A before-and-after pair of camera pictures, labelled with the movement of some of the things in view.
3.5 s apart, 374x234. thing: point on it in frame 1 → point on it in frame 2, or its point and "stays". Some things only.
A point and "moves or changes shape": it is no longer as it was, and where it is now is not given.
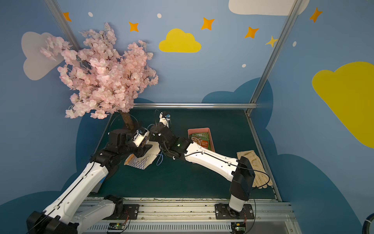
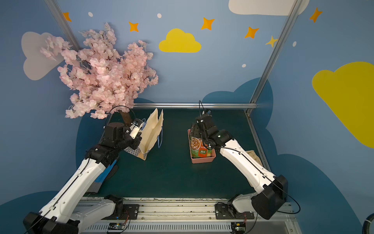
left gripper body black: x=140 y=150 → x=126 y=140
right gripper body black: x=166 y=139 → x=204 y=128
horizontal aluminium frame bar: x=194 y=105 stays
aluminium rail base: x=194 y=216 stays
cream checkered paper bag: x=141 y=163 moves or changes shape
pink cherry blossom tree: x=102 y=78 stays
